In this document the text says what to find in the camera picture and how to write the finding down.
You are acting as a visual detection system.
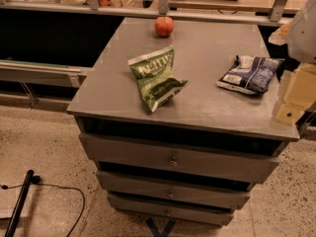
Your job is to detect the blue chip bag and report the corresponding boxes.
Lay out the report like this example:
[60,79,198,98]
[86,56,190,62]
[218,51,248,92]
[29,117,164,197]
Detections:
[216,55,284,95]

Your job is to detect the middle grey drawer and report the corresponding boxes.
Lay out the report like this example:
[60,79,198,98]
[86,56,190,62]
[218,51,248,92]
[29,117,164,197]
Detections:
[96,171,250,210]

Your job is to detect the top grey drawer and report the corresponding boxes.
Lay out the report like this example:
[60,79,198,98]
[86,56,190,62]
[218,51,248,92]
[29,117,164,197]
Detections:
[79,133,278,184]

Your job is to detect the bottom grey drawer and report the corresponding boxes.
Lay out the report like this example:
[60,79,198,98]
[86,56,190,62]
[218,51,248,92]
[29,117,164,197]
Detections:
[108,194,233,226]

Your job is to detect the metal rail frame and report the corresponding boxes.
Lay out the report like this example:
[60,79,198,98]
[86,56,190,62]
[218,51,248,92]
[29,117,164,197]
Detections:
[0,0,307,26]

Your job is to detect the grey drawer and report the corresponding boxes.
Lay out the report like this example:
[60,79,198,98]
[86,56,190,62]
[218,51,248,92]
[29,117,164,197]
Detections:
[79,133,278,184]
[108,194,233,226]
[96,171,250,210]

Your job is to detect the red apple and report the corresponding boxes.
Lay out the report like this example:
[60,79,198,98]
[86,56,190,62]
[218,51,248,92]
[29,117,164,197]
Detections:
[154,17,174,38]

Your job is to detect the black cable on floor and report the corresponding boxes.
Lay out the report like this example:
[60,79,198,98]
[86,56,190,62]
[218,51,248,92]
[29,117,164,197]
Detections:
[0,181,86,237]

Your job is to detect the green jalapeno chip bag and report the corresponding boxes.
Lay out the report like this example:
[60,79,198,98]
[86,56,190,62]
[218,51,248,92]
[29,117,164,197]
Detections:
[127,46,189,113]

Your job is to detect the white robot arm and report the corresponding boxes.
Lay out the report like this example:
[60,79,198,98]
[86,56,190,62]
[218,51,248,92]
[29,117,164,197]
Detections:
[269,0,316,124]

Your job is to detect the black pole on floor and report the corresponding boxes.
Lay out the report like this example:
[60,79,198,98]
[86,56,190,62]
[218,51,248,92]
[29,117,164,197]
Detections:
[5,170,35,237]

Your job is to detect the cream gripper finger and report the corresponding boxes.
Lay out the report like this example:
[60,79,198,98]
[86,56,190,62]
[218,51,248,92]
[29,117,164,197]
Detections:
[268,22,291,45]
[276,63,316,125]

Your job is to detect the grey drawer cabinet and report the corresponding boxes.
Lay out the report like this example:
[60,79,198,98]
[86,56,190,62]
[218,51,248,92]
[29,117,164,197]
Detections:
[68,18,299,214]

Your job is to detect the wooden shelf board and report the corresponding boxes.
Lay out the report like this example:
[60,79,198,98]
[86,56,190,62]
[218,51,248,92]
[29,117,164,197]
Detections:
[0,60,90,88]

